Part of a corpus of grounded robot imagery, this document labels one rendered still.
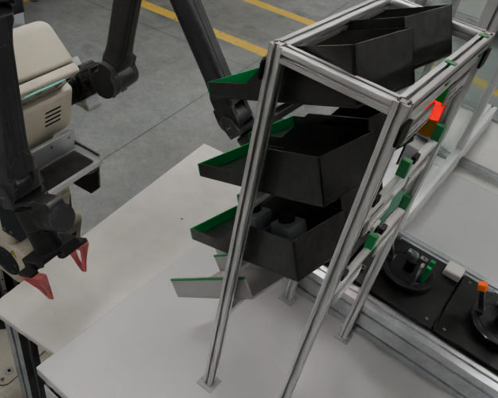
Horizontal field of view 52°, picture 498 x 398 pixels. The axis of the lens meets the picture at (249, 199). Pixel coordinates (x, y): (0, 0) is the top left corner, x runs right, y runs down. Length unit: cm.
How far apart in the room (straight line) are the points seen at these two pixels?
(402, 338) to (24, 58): 108
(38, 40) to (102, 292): 61
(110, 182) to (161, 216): 148
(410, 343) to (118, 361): 68
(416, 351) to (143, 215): 82
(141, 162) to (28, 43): 196
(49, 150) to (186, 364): 64
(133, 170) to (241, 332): 194
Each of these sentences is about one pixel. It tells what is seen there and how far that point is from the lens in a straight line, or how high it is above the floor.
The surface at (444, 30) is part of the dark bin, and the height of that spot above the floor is 166.
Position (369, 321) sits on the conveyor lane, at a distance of 134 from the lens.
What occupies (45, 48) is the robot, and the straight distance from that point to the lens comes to 130.
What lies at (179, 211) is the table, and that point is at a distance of 157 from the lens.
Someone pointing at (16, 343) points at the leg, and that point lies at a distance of 145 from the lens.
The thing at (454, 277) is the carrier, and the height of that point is 98.
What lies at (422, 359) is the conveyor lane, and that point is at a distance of 134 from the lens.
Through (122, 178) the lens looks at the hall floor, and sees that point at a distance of 303.
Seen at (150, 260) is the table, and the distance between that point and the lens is 142.
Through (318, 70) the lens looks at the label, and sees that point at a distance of 63.
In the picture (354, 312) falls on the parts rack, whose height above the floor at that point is 96.
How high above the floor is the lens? 192
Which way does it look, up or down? 40 degrees down
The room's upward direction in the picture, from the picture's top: 12 degrees clockwise
